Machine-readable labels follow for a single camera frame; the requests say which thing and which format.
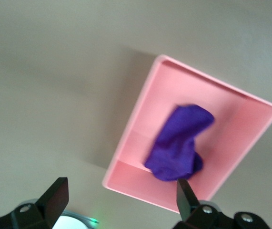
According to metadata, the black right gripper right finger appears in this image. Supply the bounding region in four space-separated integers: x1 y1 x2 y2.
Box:
173 178 270 229

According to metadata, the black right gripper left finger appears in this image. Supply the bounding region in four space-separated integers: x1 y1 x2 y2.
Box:
0 177 70 229

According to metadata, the purple cloth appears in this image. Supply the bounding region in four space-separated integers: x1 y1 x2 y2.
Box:
144 104 215 182

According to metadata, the pink plastic bin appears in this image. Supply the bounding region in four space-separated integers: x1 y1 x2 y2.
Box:
101 54 272 214

